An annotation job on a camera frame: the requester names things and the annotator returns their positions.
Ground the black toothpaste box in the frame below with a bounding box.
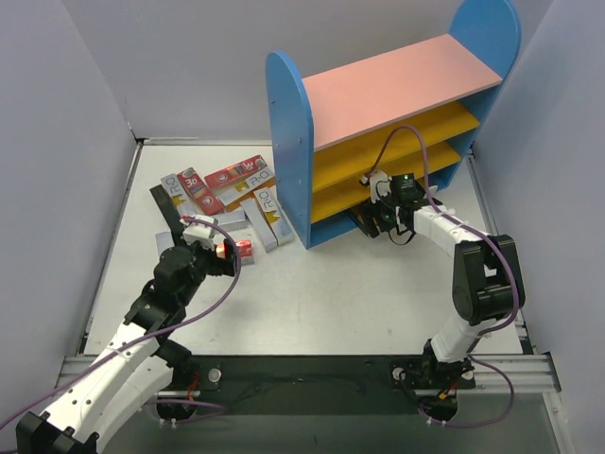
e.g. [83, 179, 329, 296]
[149, 184, 184, 245]

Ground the red 3D toothpaste box lower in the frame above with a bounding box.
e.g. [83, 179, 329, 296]
[216, 239, 254, 266]

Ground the red 3D toothpaste box top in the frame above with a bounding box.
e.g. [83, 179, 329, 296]
[204, 154, 267, 189]

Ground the silver RO toothpaste box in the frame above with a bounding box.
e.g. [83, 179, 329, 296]
[349, 204, 380, 238]

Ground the orange white RO toothpaste box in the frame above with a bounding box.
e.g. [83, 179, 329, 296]
[217, 167, 275, 212]

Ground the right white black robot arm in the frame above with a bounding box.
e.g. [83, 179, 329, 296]
[350, 170, 525, 394]

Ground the plain silver box horizontal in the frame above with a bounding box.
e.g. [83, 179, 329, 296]
[215, 210, 248, 233]

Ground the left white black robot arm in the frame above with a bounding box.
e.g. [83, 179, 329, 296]
[15, 236, 241, 453]

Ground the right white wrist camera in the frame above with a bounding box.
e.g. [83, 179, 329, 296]
[359, 170, 391, 203]

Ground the blue shelf with coloured boards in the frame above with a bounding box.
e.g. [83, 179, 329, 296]
[265, 1, 522, 248]

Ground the aluminium frame rail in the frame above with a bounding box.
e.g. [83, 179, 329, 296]
[57, 355, 562, 395]

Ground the silver box under left gripper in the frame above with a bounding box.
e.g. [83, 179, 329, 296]
[155, 232, 175, 255]

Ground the red 3D toothpaste box upright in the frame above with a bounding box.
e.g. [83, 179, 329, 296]
[177, 167, 224, 216]

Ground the plain silver box diagonal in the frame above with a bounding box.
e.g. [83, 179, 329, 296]
[240, 199, 278, 253]

